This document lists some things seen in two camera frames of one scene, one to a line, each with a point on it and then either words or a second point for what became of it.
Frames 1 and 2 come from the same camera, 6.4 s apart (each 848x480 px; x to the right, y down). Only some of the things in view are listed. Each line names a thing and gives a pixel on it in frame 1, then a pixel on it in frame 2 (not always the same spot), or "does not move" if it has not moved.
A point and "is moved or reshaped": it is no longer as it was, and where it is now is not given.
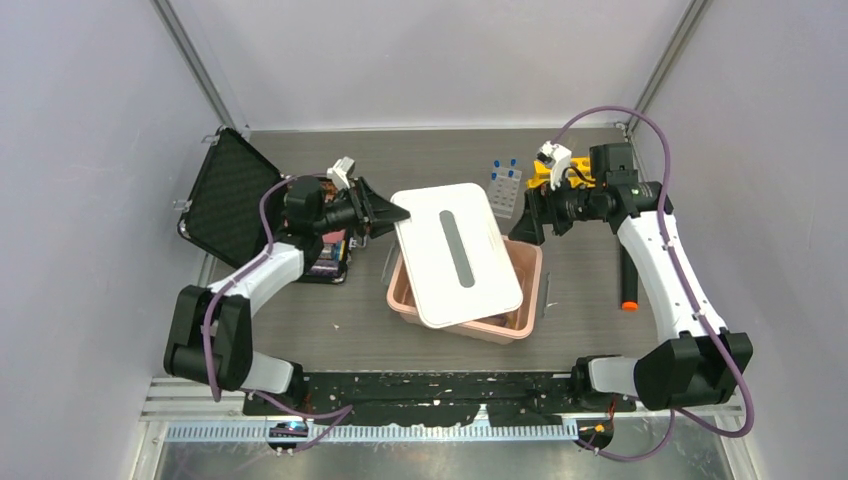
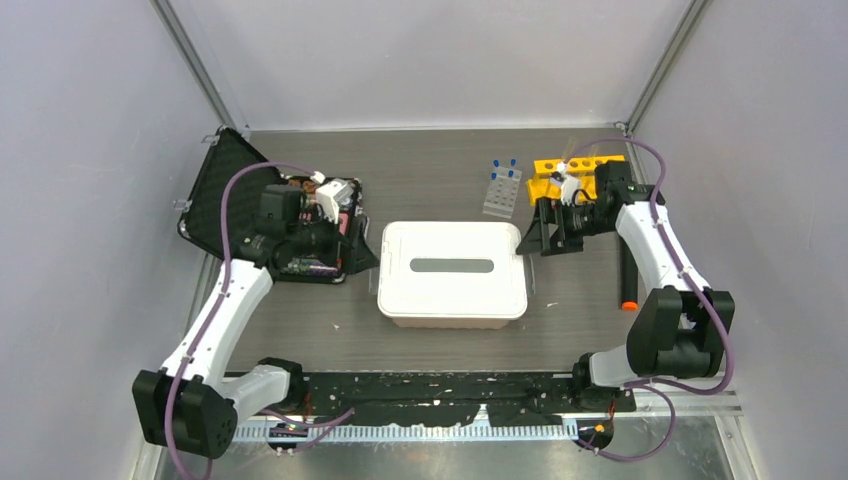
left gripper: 374,216 → 360,255
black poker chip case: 222,214 does not move
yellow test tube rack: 580,174 does not move
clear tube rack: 502,190 does not move
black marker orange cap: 629,282 does not move
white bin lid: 459,261 is moved or reshaped
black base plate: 392,399 does not move
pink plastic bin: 504,327 is moved or reshaped
